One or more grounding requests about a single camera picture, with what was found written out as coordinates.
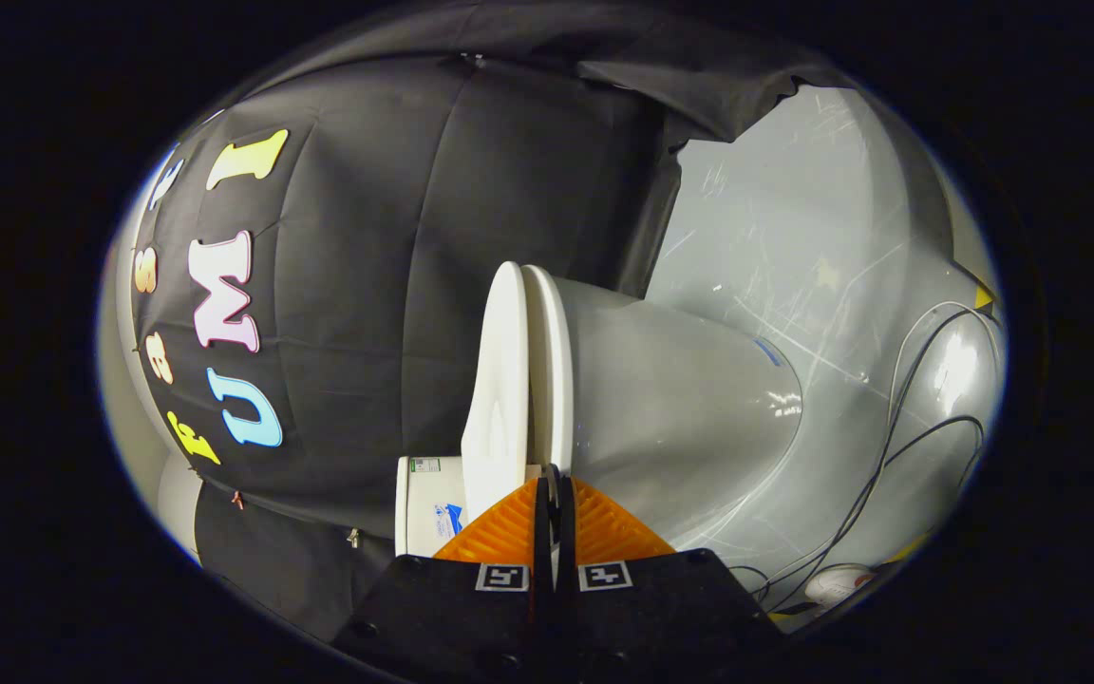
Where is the white toilet seat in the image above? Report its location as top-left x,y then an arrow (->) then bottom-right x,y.
520,264 -> 575,478

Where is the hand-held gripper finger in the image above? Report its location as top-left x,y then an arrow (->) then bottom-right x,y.
333,475 -> 554,681
552,475 -> 785,681

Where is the white toilet lid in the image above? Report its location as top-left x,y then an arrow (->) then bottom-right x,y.
460,261 -> 532,523

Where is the thin black floor cable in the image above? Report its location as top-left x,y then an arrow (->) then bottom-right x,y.
727,309 -> 1002,611

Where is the white floor cable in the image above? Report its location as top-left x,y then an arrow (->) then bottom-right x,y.
887,300 -> 1004,428

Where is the white ceramic toilet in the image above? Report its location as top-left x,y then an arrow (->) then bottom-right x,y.
395,271 -> 804,558

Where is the black backdrop cloth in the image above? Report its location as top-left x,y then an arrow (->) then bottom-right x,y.
129,19 -> 852,647

